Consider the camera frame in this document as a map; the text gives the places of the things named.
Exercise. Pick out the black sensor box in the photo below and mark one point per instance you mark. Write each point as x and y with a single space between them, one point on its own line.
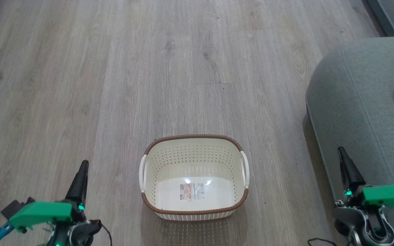
16 206

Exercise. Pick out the cream perforated laundry basket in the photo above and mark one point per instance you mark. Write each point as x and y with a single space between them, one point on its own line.
193 177

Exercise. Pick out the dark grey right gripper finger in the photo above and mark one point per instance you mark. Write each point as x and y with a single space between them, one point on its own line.
350 171

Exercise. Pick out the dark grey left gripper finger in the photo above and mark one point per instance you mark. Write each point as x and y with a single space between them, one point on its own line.
78 186

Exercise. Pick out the paper label sticker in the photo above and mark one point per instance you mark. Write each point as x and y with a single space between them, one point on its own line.
192 191

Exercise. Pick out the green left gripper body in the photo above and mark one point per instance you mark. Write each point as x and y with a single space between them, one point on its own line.
43 212

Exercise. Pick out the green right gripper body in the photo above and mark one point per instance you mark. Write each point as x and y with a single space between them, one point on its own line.
388 196

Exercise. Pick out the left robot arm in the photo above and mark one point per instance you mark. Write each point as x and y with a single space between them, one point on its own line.
77 234

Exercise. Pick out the grey backless sofa seat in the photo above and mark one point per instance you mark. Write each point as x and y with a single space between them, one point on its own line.
361 112

